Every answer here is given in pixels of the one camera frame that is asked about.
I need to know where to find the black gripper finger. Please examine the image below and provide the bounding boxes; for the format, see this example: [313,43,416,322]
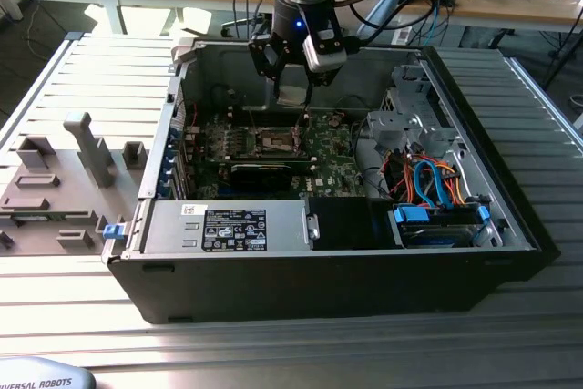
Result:
[248,34,293,100]
[303,67,344,113]

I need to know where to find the silver CPU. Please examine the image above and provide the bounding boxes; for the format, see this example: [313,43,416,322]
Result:
[275,83,306,106]

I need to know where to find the CPU socket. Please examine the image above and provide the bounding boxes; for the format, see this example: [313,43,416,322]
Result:
[252,126,304,157]

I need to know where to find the silver metal drive cage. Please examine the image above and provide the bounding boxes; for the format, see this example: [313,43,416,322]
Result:
[366,63,462,158]

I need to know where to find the green motherboard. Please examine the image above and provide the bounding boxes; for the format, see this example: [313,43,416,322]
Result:
[184,108,368,201]

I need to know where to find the grey power supply unit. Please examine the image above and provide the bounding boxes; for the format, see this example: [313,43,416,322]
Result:
[140,200,315,254]

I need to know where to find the hard disk in blue carrier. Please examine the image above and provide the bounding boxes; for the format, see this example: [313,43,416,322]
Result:
[390,204,492,249]

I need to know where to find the black and grey PC case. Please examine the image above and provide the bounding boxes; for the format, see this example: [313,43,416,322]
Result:
[100,36,562,326]

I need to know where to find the grey parts rack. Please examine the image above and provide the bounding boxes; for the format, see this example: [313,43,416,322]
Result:
[0,110,151,259]

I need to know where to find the pale blue teach pendant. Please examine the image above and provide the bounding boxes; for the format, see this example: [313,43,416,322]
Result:
[0,355,98,389]

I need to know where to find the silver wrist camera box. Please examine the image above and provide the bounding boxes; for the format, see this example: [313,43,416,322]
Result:
[302,29,348,74]

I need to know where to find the blue flat data cable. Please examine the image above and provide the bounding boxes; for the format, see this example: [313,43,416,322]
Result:
[411,158,451,210]

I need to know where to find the orange power wire bundle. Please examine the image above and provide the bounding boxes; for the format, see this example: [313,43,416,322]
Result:
[381,151,466,206]

